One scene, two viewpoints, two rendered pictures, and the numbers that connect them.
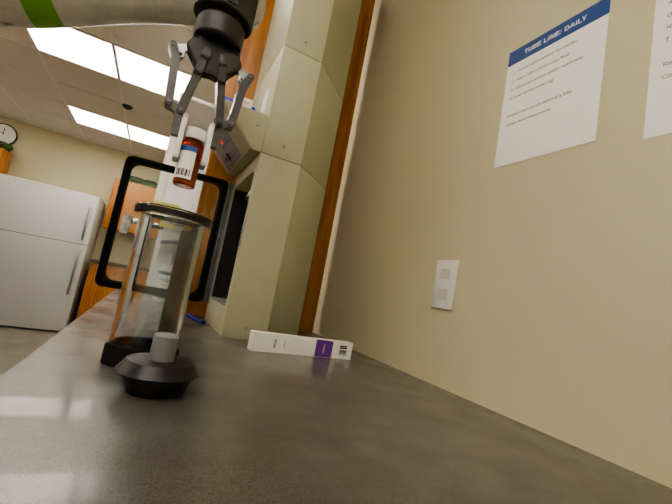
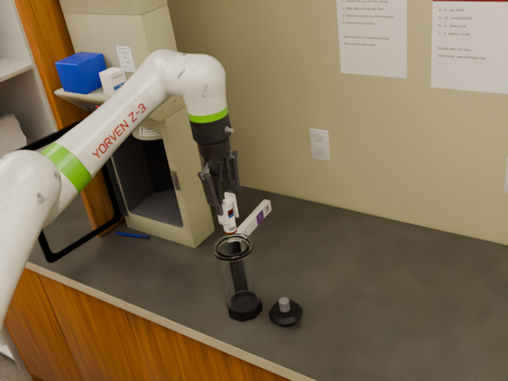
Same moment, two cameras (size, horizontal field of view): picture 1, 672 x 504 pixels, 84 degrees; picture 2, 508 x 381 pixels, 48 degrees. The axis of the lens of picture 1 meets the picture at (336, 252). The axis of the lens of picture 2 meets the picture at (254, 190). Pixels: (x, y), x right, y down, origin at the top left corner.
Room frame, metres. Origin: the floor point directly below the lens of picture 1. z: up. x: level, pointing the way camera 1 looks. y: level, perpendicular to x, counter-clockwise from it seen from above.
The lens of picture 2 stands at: (-0.57, 0.72, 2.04)
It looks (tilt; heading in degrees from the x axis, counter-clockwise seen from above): 30 degrees down; 334
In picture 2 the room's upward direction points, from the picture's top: 9 degrees counter-clockwise
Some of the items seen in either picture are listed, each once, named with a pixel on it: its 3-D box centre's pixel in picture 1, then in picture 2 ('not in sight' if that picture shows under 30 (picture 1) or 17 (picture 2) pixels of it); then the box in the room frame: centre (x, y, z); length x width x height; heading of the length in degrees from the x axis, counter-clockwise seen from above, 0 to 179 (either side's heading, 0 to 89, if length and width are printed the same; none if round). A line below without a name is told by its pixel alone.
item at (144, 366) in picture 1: (160, 362); (285, 309); (0.46, 0.18, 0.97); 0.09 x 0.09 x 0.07
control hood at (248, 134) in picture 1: (230, 143); (108, 105); (1.05, 0.35, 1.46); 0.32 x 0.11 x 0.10; 25
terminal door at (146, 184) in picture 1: (165, 230); (69, 190); (1.15, 0.53, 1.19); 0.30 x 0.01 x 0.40; 108
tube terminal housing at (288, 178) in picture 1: (281, 205); (159, 122); (1.13, 0.19, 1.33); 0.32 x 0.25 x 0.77; 25
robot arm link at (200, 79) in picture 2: not in sight; (200, 85); (0.57, 0.25, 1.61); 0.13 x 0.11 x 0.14; 15
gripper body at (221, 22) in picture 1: (215, 50); (216, 154); (0.56, 0.25, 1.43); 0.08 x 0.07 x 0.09; 115
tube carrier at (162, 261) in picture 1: (158, 282); (238, 276); (0.56, 0.25, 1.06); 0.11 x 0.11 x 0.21
